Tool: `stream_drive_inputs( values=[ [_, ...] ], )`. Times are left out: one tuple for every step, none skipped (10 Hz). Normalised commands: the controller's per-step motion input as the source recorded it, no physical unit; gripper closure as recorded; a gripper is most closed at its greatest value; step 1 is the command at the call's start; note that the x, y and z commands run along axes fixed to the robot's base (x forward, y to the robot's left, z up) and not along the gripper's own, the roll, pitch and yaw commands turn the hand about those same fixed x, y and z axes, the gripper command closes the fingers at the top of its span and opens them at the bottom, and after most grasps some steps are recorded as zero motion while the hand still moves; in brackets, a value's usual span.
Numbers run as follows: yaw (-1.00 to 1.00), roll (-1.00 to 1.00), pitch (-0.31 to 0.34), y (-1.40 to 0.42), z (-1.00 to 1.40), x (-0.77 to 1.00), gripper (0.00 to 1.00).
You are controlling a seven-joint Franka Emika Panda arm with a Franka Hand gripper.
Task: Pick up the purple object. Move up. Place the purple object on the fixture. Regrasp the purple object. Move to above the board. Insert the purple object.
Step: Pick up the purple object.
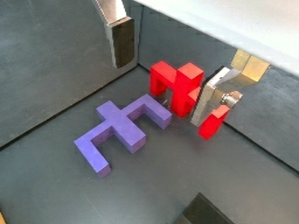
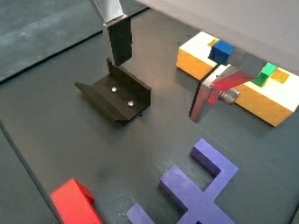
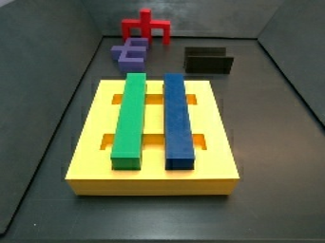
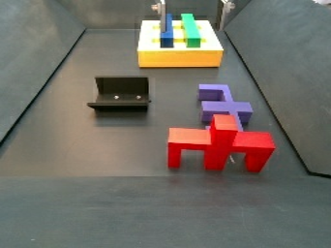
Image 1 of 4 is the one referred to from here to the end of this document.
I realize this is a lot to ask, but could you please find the black fixture bracket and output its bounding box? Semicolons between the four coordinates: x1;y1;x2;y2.
174;192;235;224

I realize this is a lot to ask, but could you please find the purple interlocking block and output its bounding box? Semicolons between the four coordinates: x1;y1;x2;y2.
75;94;173;178

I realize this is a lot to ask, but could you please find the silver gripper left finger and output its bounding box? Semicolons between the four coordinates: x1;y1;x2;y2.
93;0;135;68

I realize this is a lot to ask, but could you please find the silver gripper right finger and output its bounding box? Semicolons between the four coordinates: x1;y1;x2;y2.
191;50;270;126

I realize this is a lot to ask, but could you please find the red interlocking block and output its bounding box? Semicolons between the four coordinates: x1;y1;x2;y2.
150;61;230;140

